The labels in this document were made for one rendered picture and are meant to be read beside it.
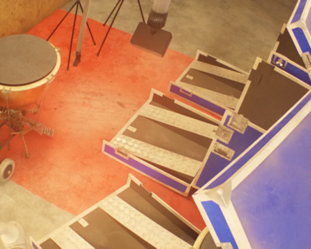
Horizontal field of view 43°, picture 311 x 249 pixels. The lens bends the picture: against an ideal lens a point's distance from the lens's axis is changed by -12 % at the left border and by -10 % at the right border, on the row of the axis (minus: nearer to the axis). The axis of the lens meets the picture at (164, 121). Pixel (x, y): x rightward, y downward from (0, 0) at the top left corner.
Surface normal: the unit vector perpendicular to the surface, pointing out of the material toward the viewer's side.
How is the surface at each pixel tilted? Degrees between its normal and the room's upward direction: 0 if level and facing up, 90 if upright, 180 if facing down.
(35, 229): 0
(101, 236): 2
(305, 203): 38
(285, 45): 90
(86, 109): 0
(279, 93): 90
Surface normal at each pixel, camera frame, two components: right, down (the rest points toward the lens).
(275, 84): -0.43, 0.53
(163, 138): 0.22, -0.72
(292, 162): 0.63, -0.22
